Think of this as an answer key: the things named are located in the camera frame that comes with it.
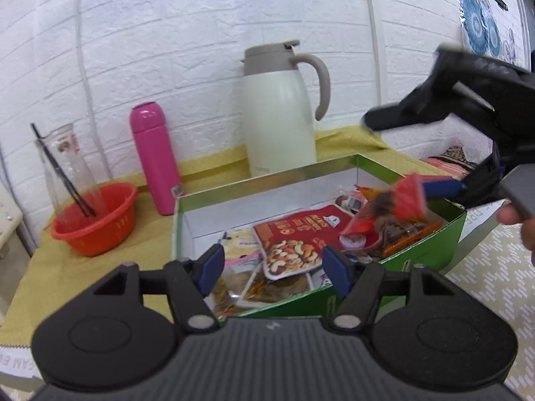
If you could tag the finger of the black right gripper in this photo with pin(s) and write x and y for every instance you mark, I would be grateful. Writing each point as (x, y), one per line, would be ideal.
(392, 116)

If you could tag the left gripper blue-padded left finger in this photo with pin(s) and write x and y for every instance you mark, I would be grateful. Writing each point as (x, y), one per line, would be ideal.
(189, 283)

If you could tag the red plastic basket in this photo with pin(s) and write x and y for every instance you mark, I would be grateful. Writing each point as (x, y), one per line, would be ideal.
(93, 236)

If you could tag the blue round wall decoration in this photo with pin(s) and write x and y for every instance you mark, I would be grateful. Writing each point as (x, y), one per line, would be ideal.
(480, 32)

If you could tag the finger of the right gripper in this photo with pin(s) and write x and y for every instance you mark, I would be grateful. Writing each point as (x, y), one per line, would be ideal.
(441, 186)

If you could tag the orange snack packet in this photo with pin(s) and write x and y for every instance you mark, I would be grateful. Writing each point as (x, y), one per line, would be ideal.
(403, 202)

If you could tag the clear bag brown snack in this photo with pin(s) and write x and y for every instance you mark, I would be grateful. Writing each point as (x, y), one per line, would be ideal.
(394, 236)

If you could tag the white water dispenser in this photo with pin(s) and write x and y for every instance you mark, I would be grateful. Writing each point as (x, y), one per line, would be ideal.
(10, 218)

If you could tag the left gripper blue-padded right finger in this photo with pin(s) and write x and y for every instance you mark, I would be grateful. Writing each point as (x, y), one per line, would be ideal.
(359, 286)

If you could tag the red nut mix packet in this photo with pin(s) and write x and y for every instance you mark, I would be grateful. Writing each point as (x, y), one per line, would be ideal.
(292, 245)

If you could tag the black straw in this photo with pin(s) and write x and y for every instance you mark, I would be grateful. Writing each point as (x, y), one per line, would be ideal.
(67, 177)

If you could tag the green cardboard box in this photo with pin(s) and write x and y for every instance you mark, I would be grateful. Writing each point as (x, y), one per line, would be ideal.
(226, 215)

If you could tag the pink thermos bottle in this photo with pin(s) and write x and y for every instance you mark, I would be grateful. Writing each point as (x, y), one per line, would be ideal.
(154, 147)

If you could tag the cream thermos jug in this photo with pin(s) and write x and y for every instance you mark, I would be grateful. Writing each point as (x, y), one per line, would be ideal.
(276, 113)

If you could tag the clear pink-top seed snack bag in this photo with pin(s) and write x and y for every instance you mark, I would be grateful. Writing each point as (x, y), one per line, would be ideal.
(228, 295)

